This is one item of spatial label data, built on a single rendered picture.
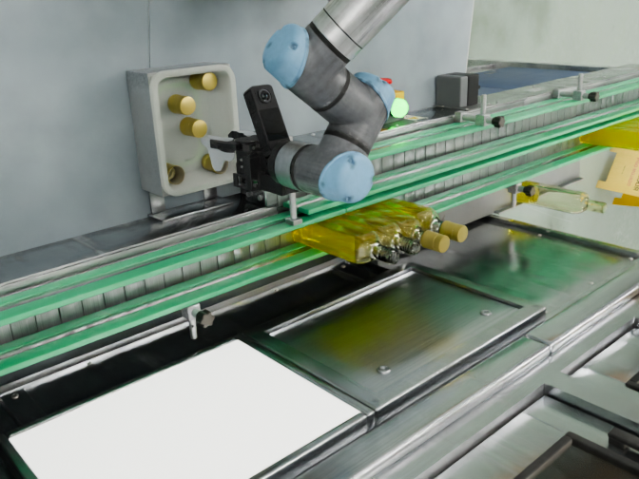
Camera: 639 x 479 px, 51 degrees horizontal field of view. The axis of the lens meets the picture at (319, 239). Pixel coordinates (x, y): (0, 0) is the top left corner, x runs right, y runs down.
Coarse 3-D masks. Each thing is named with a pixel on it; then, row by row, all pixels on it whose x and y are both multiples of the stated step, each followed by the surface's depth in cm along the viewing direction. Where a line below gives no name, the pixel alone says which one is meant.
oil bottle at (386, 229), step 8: (344, 216) 134; (352, 216) 134; (360, 216) 134; (368, 216) 134; (360, 224) 130; (368, 224) 129; (376, 224) 129; (384, 224) 129; (392, 224) 129; (384, 232) 126; (392, 232) 127; (400, 232) 128; (384, 240) 127
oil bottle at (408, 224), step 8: (360, 208) 140; (368, 208) 140; (376, 208) 139; (376, 216) 135; (384, 216) 135; (392, 216) 134; (400, 216) 134; (408, 216) 134; (400, 224) 130; (408, 224) 130; (416, 224) 131; (408, 232) 130
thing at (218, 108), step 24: (168, 72) 115; (192, 72) 118; (216, 72) 125; (168, 96) 124; (192, 96) 127; (216, 96) 128; (168, 120) 125; (216, 120) 130; (168, 144) 126; (192, 144) 130; (192, 168) 131; (168, 192) 121; (192, 192) 124
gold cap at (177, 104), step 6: (174, 96) 123; (180, 96) 122; (186, 96) 122; (168, 102) 124; (174, 102) 122; (180, 102) 121; (186, 102) 122; (192, 102) 123; (168, 108) 124; (174, 108) 123; (180, 108) 121; (186, 108) 122; (192, 108) 123; (186, 114) 122
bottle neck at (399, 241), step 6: (396, 240) 126; (402, 240) 125; (408, 240) 124; (414, 240) 124; (396, 246) 126; (402, 246) 125; (408, 246) 124; (414, 246) 126; (420, 246) 125; (408, 252) 124; (414, 252) 125
